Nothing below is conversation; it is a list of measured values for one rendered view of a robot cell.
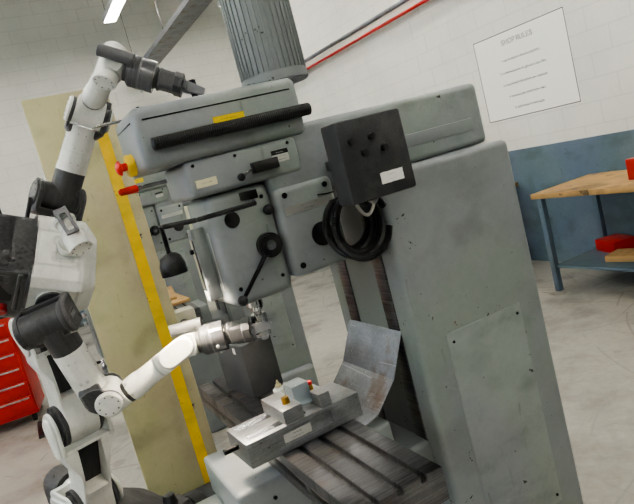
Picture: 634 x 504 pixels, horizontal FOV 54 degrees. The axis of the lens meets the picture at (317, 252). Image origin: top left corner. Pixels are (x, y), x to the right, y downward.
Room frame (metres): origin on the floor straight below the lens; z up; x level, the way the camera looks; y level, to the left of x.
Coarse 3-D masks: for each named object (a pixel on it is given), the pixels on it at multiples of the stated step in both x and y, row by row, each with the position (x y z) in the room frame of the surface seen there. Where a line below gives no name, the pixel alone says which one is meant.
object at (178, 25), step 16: (192, 0) 6.93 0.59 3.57; (208, 0) 7.08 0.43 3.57; (400, 0) 7.50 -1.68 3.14; (176, 16) 7.40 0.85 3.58; (192, 16) 7.54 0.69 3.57; (400, 16) 7.58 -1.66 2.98; (176, 32) 8.07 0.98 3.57; (352, 32) 8.53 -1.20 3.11; (368, 32) 8.21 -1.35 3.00; (160, 48) 8.68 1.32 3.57
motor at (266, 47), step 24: (240, 0) 1.82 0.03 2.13; (264, 0) 1.82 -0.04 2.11; (288, 0) 1.90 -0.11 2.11; (240, 24) 1.83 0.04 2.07; (264, 24) 1.82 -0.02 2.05; (288, 24) 1.85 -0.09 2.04; (240, 48) 1.85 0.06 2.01; (264, 48) 1.82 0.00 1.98; (288, 48) 1.84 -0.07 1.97; (240, 72) 1.89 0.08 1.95; (264, 72) 1.82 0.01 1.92; (288, 72) 1.82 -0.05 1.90
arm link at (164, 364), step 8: (184, 336) 1.75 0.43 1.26; (176, 344) 1.74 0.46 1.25; (184, 344) 1.74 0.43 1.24; (192, 344) 1.74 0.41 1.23; (160, 352) 1.74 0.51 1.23; (168, 352) 1.74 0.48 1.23; (176, 352) 1.74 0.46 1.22; (184, 352) 1.74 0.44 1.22; (192, 352) 1.74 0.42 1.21; (152, 360) 1.76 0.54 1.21; (160, 360) 1.73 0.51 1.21; (168, 360) 1.73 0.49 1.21; (176, 360) 1.73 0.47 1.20; (184, 360) 1.74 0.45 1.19; (160, 368) 1.74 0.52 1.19; (168, 368) 1.73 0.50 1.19
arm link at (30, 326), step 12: (36, 312) 1.67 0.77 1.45; (48, 312) 1.65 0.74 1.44; (24, 324) 1.64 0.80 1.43; (36, 324) 1.64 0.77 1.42; (48, 324) 1.64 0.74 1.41; (60, 324) 1.65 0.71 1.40; (24, 336) 1.64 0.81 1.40; (36, 336) 1.64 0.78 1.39; (48, 336) 1.65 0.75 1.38; (60, 336) 1.65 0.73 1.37; (72, 336) 1.68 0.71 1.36; (48, 348) 1.67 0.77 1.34; (60, 348) 1.66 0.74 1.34; (72, 348) 1.67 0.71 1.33
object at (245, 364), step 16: (224, 352) 2.15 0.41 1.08; (240, 352) 2.03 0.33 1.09; (256, 352) 2.05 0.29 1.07; (272, 352) 2.08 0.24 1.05; (224, 368) 2.18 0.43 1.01; (240, 368) 2.06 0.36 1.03; (256, 368) 2.04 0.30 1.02; (272, 368) 2.07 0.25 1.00; (240, 384) 2.10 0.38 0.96; (256, 384) 2.03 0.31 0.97; (272, 384) 2.06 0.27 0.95
